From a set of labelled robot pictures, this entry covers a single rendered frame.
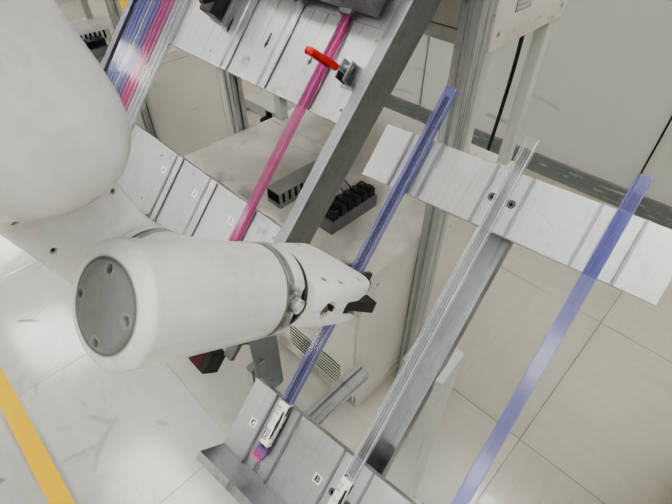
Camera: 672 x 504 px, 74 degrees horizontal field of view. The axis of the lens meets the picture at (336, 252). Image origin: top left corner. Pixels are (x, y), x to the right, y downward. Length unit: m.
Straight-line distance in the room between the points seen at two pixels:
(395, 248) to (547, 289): 1.02
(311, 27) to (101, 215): 0.53
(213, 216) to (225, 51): 0.31
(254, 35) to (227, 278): 0.63
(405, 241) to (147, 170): 0.57
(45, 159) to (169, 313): 0.11
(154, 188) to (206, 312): 0.67
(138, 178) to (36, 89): 0.80
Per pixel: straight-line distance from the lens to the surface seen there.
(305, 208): 0.68
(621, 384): 1.78
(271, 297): 0.35
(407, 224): 1.09
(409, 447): 0.78
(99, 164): 0.23
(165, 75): 2.19
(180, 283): 0.29
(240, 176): 1.27
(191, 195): 0.87
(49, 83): 0.22
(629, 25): 2.27
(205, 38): 0.98
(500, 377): 1.62
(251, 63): 0.86
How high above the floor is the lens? 1.32
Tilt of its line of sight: 44 degrees down
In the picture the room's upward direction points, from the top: straight up
